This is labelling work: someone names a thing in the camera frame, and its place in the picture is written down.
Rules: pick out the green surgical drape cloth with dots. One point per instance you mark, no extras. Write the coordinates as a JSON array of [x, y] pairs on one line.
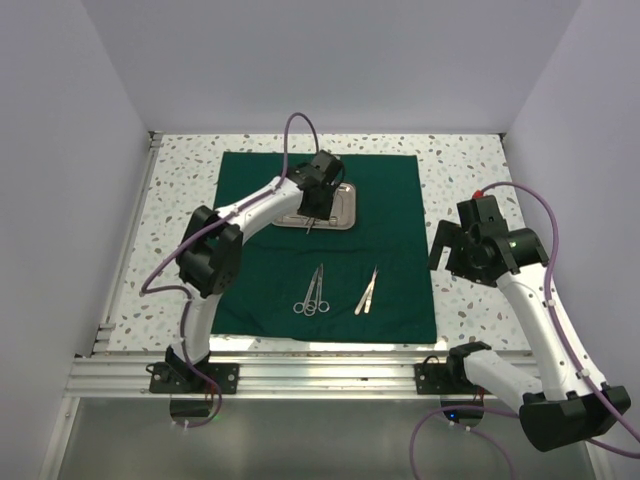
[[389, 233]]

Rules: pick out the stainless steel instrument tray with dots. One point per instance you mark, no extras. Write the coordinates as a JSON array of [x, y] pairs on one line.
[[342, 217]]

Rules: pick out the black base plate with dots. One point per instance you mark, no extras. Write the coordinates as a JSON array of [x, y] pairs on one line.
[[215, 377], [435, 379]]

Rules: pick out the steel ring-handled clamp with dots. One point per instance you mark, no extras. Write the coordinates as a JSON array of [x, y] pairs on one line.
[[307, 295]]

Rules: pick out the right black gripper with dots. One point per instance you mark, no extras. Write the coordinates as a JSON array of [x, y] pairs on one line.
[[447, 234]]

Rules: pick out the aluminium mounting rail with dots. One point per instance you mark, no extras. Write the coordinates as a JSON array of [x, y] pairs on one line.
[[281, 375]]

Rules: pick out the steel tweezers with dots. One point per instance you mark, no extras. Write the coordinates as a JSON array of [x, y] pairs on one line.
[[364, 303]]

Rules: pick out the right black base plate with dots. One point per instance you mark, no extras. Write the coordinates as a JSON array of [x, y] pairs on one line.
[[435, 379]]

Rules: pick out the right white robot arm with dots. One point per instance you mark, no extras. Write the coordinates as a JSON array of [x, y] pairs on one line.
[[570, 400]]

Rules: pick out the steel scalpel handle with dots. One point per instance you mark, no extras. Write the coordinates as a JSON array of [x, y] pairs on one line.
[[311, 223]]

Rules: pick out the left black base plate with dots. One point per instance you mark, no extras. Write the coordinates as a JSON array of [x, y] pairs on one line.
[[215, 377]]

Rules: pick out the steel surgical scissors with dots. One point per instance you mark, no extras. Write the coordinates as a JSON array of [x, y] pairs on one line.
[[316, 302]]

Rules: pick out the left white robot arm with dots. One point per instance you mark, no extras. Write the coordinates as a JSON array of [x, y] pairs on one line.
[[213, 245]]

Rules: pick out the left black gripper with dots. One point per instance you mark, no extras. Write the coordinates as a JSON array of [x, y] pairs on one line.
[[324, 210]]

